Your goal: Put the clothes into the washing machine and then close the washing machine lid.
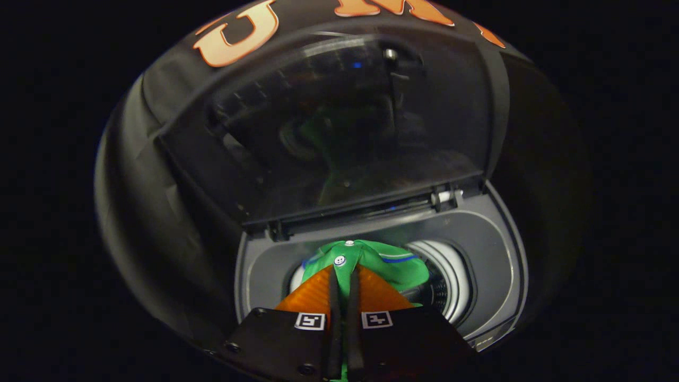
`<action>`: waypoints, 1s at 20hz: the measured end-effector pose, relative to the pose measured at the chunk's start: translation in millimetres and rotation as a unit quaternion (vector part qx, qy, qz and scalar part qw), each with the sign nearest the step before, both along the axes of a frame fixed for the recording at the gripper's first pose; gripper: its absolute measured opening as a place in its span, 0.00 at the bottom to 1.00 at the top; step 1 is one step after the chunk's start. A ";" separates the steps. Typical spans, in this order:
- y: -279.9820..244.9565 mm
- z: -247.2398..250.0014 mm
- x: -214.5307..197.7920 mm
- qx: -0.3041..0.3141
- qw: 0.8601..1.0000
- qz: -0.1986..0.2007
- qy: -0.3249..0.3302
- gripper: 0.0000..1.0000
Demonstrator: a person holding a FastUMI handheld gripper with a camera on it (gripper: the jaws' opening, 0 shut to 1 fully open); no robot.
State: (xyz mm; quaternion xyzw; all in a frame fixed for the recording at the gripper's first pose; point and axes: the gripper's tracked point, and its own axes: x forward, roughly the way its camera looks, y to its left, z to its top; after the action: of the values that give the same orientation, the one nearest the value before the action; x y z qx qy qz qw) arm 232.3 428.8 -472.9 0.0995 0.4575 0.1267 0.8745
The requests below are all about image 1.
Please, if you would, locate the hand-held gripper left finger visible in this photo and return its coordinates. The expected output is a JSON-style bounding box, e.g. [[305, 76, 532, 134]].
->
[[215, 264, 343, 382]]

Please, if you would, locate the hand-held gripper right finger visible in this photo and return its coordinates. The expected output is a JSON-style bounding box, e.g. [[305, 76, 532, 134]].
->
[[347, 263, 478, 382]]

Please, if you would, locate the green polo shirt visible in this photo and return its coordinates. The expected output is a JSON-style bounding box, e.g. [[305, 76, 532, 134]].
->
[[302, 239, 430, 308]]

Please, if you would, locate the dark grey washing machine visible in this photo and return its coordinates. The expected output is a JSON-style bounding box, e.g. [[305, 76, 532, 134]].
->
[[233, 179, 530, 354]]

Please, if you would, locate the dark glass washing machine lid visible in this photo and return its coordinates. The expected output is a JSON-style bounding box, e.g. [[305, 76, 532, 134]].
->
[[154, 24, 511, 238]]

